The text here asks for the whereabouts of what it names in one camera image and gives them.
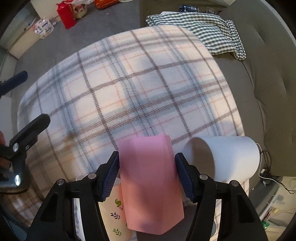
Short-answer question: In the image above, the green checked cloth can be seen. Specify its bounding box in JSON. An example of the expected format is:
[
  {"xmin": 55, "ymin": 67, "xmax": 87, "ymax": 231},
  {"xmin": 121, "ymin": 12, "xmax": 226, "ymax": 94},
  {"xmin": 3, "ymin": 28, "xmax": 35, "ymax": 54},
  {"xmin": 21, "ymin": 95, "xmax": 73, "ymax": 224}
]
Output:
[{"xmin": 145, "ymin": 12, "xmax": 246, "ymax": 61}]

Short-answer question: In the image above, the white bottle pack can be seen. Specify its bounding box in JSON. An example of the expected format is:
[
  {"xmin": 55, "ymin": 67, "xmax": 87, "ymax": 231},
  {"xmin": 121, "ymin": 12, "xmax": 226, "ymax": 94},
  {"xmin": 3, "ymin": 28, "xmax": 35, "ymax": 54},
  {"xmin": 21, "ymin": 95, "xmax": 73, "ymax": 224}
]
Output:
[{"xmin": 34, "ymin": 19, "xmax": 54, "ymax": 39}]

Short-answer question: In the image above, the red shopping bag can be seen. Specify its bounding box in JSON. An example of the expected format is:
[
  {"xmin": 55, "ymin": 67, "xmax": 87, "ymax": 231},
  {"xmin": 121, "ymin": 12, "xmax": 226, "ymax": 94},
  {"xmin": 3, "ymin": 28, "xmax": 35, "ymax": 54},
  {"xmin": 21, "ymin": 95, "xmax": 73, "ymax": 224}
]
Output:
[{"xmin": 94, "ymin": 0, "xmax": 119, "ymax": 9}]

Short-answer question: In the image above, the black power cable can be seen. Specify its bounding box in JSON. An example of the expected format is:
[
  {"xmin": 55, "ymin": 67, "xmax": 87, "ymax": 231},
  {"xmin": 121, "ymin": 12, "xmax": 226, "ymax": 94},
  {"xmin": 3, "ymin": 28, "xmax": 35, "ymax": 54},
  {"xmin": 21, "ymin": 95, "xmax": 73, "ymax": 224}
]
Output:
[{"xmin": 259, "ymin": 150, "xmax": 296, "ymax": 195}]

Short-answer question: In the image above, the white floral paper cup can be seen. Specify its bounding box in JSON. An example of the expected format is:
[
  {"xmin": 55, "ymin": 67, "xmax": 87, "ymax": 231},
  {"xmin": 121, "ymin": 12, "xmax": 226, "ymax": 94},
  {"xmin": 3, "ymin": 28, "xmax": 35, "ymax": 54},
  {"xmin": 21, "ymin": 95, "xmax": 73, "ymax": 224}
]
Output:
[{"xmin": 98, "ymin": 178, "xmax": 133, "ymax": 240}]

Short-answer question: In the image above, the pink hexagonal cup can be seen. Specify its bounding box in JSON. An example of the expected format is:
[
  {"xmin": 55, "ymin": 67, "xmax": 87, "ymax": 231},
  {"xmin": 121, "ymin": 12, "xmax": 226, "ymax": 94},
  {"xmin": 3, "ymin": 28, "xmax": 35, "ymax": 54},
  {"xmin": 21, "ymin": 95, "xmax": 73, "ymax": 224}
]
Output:
[{"xmin": 118, "ymin": 135, "xmax": 184, "ymax": 235}]

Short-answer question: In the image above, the plaid blanket table cover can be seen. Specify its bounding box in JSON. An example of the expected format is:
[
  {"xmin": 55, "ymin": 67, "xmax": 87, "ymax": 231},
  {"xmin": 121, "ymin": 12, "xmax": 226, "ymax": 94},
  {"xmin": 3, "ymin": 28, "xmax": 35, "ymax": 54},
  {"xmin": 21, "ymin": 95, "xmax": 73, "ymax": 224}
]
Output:
[{"xmin": 3, "ymin": 25, "xmax": 244, "ymax": 227}]

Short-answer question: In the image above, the green glass bottle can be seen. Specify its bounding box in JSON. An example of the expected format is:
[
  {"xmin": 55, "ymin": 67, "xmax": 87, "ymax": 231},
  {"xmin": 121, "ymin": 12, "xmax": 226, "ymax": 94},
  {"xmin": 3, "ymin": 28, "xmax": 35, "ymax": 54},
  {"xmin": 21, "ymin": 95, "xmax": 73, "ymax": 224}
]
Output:
[{"xmin": 261, "ymin": 220, "xmax": 270, "ymax": 230}]

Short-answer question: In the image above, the white plastic cup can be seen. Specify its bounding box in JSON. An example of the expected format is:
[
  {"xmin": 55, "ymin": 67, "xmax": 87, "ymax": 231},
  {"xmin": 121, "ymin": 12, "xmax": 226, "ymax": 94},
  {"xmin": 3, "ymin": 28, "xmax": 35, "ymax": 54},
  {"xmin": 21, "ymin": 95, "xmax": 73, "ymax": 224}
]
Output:
[{"xmin": 182, "ymin": 136, "xmax": 260, "ymax": 183}]

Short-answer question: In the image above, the white power cable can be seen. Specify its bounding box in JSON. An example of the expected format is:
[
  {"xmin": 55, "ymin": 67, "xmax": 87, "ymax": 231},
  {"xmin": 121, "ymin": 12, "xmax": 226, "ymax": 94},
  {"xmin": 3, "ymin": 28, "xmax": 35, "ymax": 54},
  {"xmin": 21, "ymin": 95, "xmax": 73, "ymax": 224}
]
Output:
[{"xmin": 255, "ymin": 142, "xmax": 296, "ymax": 216}]

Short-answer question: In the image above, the cream storage cabinet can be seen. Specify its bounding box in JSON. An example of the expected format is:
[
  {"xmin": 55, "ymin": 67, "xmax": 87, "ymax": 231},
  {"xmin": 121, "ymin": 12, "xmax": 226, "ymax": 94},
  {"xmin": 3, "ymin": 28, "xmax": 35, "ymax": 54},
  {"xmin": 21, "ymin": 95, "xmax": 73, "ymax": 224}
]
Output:
[{"xmin": 1, "ymin": 1, "xmax": 60, "ymax": 59}]

